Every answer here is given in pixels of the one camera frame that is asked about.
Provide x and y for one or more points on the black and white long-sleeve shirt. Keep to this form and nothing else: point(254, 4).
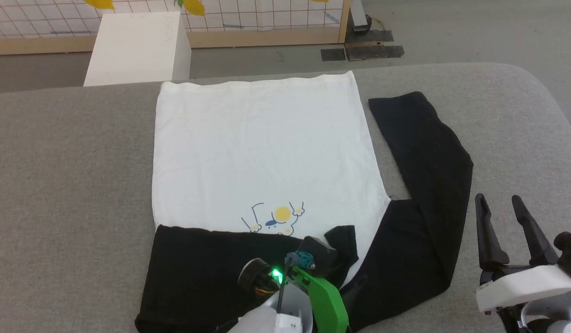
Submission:
point(267, 152)

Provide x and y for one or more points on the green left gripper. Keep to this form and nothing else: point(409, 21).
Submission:
point(327, 305)

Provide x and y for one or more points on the small black floor mat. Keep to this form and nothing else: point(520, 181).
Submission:
point(333, 54)

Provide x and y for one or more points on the wide black floor mat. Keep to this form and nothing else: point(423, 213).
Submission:
point(373, 52)

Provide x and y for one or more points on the white box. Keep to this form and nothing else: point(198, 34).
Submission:
point(133, 51)

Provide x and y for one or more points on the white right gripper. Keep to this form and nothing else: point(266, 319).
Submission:
point(526, 286)

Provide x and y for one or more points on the grey metal stand foot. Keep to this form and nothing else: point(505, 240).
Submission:
point(359, 16)

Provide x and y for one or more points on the dark floor mat under stand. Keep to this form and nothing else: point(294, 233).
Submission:
point(371, 36)

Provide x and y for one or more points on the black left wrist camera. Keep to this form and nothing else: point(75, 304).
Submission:
point(255, 277)

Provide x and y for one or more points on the grey fabric sofa seat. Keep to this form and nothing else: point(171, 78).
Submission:
point(72, 185)

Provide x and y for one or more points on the lemon print partition panel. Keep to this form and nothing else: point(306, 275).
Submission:
point(248, 18)

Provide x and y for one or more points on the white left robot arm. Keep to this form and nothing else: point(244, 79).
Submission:
point(262, 321)

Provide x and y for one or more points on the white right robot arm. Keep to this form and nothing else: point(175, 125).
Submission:
point(544, 319)

